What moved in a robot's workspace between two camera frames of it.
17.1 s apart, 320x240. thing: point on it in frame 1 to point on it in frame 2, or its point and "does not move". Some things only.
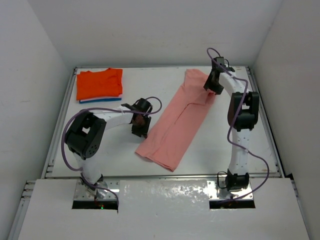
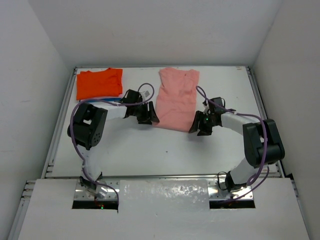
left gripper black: x=139 y=126 to x=145 y=113
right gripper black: x=217 y=89 to x=198 y=121
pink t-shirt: x=179 y=126 to x=175 y=105
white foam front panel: x=163 y=210 does not move
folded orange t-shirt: x=102 y=83 does not move
